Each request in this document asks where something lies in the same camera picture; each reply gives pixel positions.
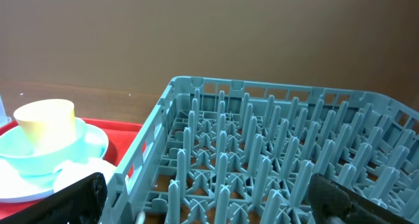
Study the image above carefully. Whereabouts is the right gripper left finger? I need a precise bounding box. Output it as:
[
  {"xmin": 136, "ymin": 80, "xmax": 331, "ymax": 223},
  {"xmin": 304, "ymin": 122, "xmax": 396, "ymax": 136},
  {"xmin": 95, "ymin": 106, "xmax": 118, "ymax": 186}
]
[{"xmin": 1, "ymin": 172, "xmax": 107, "ymax": 224}]

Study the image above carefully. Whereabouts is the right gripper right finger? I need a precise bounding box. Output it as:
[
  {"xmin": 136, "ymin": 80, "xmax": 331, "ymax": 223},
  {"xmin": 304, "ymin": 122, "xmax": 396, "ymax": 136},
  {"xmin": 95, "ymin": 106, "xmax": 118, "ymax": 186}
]
[{"xmin": 308, "ymin": 173, "xmax": 418, "ymax": 224}]

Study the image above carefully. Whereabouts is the yellow plastic cup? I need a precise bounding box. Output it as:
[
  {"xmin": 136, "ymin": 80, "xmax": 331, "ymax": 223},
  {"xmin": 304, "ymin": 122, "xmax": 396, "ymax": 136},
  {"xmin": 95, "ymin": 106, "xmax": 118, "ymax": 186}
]
[{"xmin": 13, "ymin": 99, "xmax": 76, "ymax": 153}]

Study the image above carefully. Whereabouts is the grey dishwasher rack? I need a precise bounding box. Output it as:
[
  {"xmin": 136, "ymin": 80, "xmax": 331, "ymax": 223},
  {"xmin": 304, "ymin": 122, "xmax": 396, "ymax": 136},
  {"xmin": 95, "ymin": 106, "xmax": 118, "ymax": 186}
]
[{"xmin": 100, "ymin": 77, "xmax": 418, "ymax": 223}]

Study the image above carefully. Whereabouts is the red plastic tray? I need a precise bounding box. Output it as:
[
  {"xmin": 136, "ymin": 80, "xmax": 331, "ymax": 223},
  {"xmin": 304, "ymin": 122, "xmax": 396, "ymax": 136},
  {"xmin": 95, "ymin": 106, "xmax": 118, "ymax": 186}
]
[{"xmin": 1, "ymin": 118, "xmax": 142, "ymax": 219}]

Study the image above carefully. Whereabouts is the light blue bowl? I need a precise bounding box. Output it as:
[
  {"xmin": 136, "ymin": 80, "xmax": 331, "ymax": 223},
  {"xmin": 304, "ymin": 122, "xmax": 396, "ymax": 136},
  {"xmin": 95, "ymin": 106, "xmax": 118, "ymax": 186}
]
[{"xmin": 1, "ymin": 118, "xmax": 88, "ymax": 176}]

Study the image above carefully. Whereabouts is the clear plastic bin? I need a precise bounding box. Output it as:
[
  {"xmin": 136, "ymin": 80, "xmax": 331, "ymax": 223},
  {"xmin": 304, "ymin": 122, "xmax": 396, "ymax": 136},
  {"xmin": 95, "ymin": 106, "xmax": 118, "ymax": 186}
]
[{"xmin": 0, "ymin": 97, "xmax": 11, "ymax": 127}]

